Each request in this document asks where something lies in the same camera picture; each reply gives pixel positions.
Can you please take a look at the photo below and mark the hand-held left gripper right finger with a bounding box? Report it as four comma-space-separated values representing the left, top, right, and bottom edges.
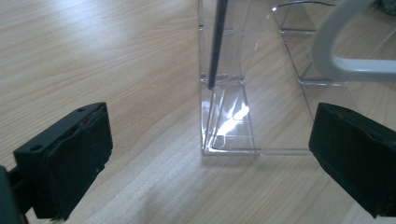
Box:
307, 102, 396, 219

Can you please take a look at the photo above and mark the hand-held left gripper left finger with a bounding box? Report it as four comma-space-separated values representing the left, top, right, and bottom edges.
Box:
12, 102, 114, 221

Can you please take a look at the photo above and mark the clear acrylic divided organizer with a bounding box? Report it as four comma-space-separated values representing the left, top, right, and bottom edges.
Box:
197, 0, 396, 157

